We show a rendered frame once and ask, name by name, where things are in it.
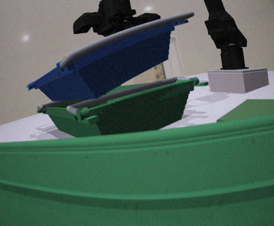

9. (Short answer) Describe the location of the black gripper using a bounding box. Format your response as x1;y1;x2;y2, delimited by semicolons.
73;0;161;37

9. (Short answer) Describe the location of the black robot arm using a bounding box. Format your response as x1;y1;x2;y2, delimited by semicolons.
204;0;249;70

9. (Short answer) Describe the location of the green box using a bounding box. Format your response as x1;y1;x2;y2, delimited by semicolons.
216;99;274;122

